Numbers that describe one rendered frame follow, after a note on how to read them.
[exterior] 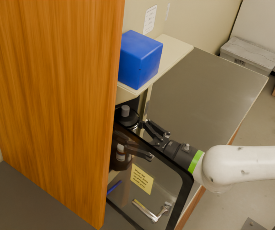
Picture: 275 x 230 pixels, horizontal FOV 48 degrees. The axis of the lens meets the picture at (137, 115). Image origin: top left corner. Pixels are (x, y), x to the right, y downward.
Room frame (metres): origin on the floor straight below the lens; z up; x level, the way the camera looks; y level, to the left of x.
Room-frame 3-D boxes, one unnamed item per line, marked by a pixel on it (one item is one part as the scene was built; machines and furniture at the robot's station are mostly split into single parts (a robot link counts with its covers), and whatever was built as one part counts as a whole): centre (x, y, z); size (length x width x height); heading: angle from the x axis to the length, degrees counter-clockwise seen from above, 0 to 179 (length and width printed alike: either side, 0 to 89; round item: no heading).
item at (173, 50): (0.74, -0.01, 1.46); 0.32 x 0.12 x 0.10; 152
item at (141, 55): (0.66, 0.03, 1.56); 0.10 x 0.10 x 0.09; 62
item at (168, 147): (0.70, -0.11, 1.21); 0.09 x 0.08 x 0.07; 65
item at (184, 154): (0.67, -0.17, 1.22); 0.09 x 0.06 x 0.12; 155
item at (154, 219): (0.47, -0.08, 1.20); 0.10 x 0.05 x 0.03; 55
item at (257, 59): (3.20, -1.16, 0.17); 0.60 x 0.42 x 0.33; 60
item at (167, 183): (0.54, -0.03, 1.19); 0.30 x 0.01 x 0.40; 55
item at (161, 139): (0.75, -0.06, 1.21); 0.11 x 0.01 x 0.04; 37
